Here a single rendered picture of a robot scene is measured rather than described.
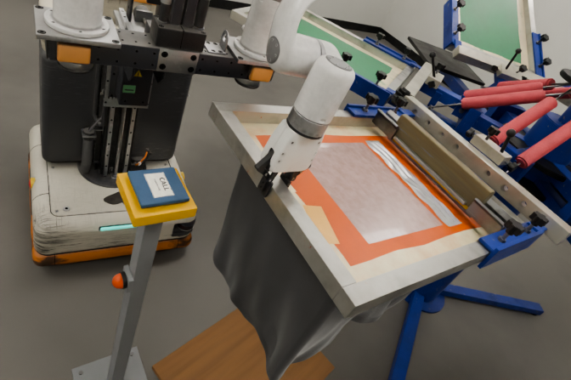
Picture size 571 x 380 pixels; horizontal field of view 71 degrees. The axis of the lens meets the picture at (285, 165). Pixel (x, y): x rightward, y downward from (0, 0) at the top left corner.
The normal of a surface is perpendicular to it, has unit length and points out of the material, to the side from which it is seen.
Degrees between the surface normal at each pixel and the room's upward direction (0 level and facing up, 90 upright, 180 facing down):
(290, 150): 89
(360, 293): 4
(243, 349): 0
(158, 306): 0
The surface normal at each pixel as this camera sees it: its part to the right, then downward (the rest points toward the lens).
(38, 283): 0.34, -0.75
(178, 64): 0.42, 0.66
